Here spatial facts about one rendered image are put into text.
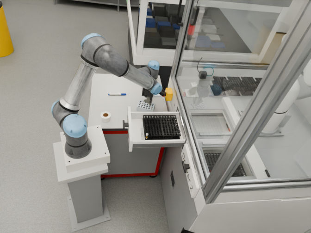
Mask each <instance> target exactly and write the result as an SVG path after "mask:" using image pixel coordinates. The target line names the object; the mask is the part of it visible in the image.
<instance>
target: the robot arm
mask: <svg viewBox="0 0 311 233"><path fill-rule="evenodd" d="M81 47H82V49H83V51H82V53H81V55H80V57H81V63H80V65H79V67H78V69H77V71H76V73H75V75H74V77H73V79H72V82H71V84H70V86H69V88H68V90H67V92H66V94H65V96H64V97H62V98H60V99H59V100H57V101H56V102H54V104H53V105H52V107H51V113H52V115H53V117H54V118H55V119H56V121H57V123H58V124H59V126H60V127H61V129H62V130H63V132H64V134H65V137H66V143H65V147H64V148H65V153H66V155H68V156H69V157H71V158H73V159H81V158H84V157H86V156H88V155H89V154H90V152H91V150H92V143H91V141H90V140H89V138H88V135H87V122H86V120H85V118H84V117H83V116H81V115H78V111H79V109H80V104H79V103H80V101H81V99H82V97H83V95H84V93H85V91H86V89H87V88H88V86H89V84H90V82H91V80H92V78H93V76H94V74H95V72H96V70H97V69H98V68H102V69H104V70H106V71H107V72H109V73H111V74H113V75H116V76H118V77H124V78H126V79H128V80H130V81H131V82H133V83H135V84H137V85H139V86H141V87H143V90H142V96H145V98H146V99H145V100H144V102H146V103H148V104H149V106H150V105H151V104H152V100H153V96H154V95H157V94H160V95H161V96H164V95H165V90H163V89H162V86H161V85H160V83H158V82H157V78H158V73H159V67H160V64H159V62H157V61H155V60H151V61H149V63H148V65H147V66H145V67H142V68H139V69H137V68H135V67H134V66H132V65H131V64H129V62H128V61H127V60H126V59H125V58H124V57H123V56H121V54H120V53H119V52H118V51H116V49H115V48H114V47H112V45H110V44H109V43H108V42H107V41H106V40H105V38H104V37H102V36H101V35H99V34H97V33H91V34H89V35H86V36H85V37H84V38H83V40H82V42H81Z"/></svg>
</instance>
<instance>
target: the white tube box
mask: <svg viewBox="0 0 311 233"><path fill-rule="evenodd" d="M142 102H143V104H142ZM151 107H152V110H151ZM154 107H155V103H152V104H151V106H149V104H148V103H146V102H144V101H143V100H139V102H138V104H137V111H141V112H153V111H154Z"/></svg>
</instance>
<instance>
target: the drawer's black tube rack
mask: <svg viewBox="0 0 311 233"><path fill-rule="evenodd" d="M155 117H156V118H155ZM146 121H147V127H148V135H149V136H148V138H147V139H146V136H145V130H144V137H145V140H178V139H180V136H181V134H180V129H179V125H178V122H177V118H176V115H146ZM145 125H146V124H145ZM143 129H144V122H143ZM178 131H179V132H178Z"/></svg>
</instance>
